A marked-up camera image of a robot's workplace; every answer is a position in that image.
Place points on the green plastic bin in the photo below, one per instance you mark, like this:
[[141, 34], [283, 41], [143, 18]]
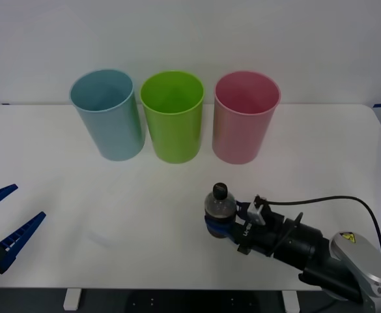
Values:
[[175, 133]]

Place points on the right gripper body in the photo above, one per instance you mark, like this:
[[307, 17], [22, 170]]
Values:
[[257, 236]]

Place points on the pink plastic bin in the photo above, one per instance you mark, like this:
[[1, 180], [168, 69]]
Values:
[[239, 133]]

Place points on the small clear bottle black cap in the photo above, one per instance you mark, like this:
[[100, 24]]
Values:
[[219, 205]]

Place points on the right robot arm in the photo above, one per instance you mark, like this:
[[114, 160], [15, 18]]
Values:
[[340, 261]]

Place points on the white table foot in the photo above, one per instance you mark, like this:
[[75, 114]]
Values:
[[72, 298], [290, 301]]

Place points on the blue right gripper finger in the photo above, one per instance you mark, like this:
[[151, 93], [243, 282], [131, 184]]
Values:
[[242, 208], [217, 227]]

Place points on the pale blue plastic bin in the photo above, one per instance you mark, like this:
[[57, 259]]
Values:
[[118, 130]]

